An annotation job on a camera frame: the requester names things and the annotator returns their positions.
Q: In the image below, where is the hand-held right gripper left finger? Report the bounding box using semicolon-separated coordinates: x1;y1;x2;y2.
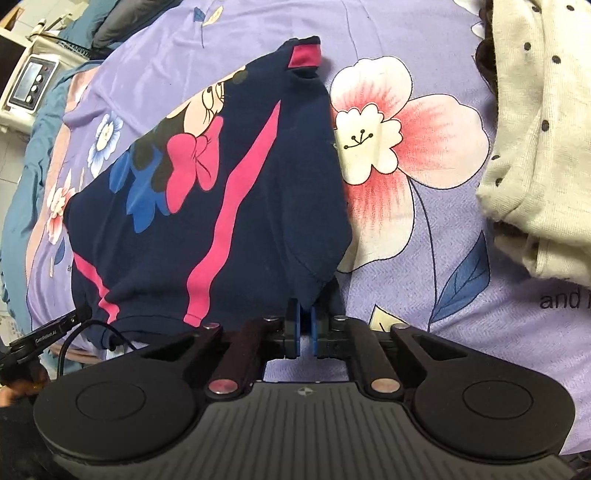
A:
134;299;306;400

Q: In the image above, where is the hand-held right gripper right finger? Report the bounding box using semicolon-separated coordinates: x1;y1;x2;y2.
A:
310;300;468;398

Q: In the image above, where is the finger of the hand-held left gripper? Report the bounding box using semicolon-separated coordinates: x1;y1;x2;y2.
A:
64;305;94;331

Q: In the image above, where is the navy cartoon mouse sweatshirt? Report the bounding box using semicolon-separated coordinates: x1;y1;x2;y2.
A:
64;36;354;359

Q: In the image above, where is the person's left hand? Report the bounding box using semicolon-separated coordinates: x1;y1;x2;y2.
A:
0;369;51;408

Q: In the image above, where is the purple floral bed sheet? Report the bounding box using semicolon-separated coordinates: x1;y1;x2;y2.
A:
25;0;591;457

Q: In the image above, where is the teal blanket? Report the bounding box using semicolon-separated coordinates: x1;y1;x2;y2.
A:
0;0;108;326

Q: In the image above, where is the white control box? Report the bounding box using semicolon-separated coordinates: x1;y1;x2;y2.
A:
0;32;62;136

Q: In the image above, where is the grey duvet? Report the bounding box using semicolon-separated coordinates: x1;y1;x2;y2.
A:
91;0;178;49

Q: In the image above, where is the cream polka dot garment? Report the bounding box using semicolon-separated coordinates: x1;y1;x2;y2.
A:
475;0;591;283

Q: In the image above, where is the brown cloth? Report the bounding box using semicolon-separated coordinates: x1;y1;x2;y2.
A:
471;0;500;95

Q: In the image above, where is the black cable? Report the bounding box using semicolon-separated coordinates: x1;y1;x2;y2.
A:
58;320;138;376

